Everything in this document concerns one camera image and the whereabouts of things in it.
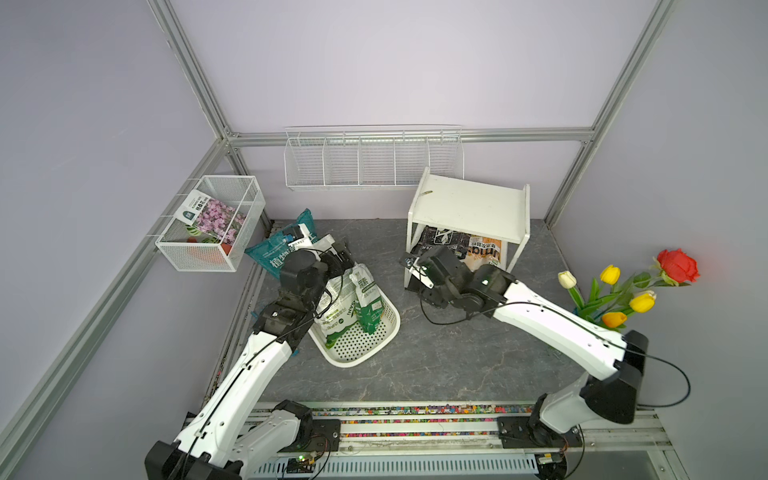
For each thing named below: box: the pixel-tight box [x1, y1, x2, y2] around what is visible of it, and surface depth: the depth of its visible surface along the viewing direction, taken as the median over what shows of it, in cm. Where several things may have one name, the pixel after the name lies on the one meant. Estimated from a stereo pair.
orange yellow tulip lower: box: [602, 312, 627, 328], surface depth 61 cm
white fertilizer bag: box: [314, 271, 358, 349], surface depth 88 cm
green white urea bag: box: [350, 262, 385, 334], surface depth 87 cm
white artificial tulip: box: [557, 270, 581, 295], surface depth 71 cm
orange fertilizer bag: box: [460, 236, 503, 272], surface depth 86 cm
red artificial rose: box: [657, 248, 700, 287], surface depth 64 cm
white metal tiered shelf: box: [404, 167, 531, 288], surface depth 79 cm
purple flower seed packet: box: [175, 190, 246, 243], surface depth 75 cm
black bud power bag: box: [411, 225, 471, 260], surface depth 91 cm
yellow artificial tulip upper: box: [600, 264, 621, 285], surface depth 71 cm
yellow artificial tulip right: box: [630, 290, 657, 313], surface depth 65 cm
